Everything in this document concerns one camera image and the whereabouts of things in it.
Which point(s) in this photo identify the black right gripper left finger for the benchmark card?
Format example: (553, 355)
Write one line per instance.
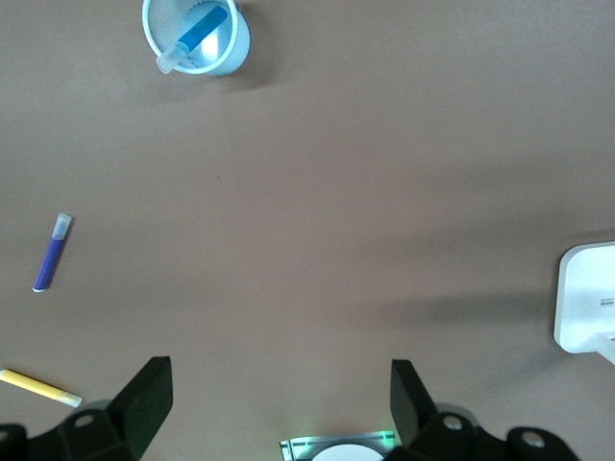
(120, 432)

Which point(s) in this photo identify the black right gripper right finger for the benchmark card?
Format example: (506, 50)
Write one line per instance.
(432, 442)

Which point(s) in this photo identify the blue marker pen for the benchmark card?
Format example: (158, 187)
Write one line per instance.
(202, 29)

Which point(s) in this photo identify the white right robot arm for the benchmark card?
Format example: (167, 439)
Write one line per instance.
(348, 453)

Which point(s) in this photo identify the yellow marker pen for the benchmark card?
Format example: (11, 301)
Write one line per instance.
(29, 384)

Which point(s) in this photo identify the purple marker pen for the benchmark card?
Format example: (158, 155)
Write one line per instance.
(50, 254)

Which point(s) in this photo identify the white desk lamp stand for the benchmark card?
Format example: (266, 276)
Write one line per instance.
(586, 288)

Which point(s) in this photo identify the brown table cover sheet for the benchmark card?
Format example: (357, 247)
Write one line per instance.
(307, 216)

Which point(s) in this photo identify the light blue plastic cup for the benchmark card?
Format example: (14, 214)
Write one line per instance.
(233, 53)

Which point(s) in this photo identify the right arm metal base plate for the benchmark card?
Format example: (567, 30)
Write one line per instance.
(298, 444)

